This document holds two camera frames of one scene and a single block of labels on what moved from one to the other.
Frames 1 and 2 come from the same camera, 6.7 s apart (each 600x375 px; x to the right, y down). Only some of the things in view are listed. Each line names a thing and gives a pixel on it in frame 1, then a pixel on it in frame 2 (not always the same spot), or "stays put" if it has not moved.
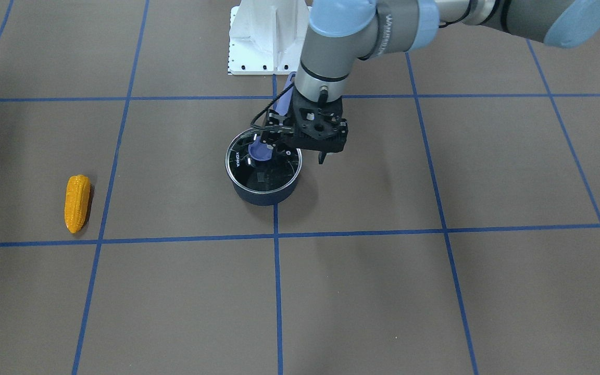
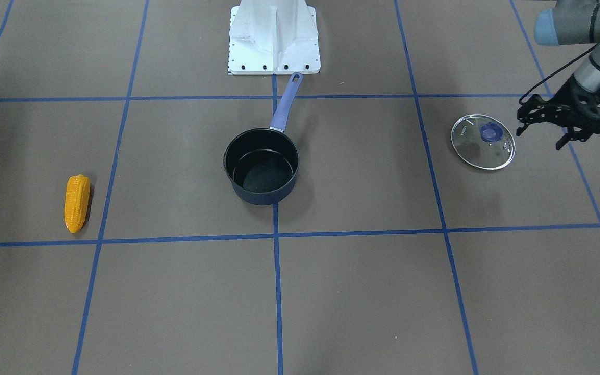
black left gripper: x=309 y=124 → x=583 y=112
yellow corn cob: x=76 y=200 stays put
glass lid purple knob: x=260 y=166 → x=491 y=132
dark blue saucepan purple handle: x=261 y=174 stays put
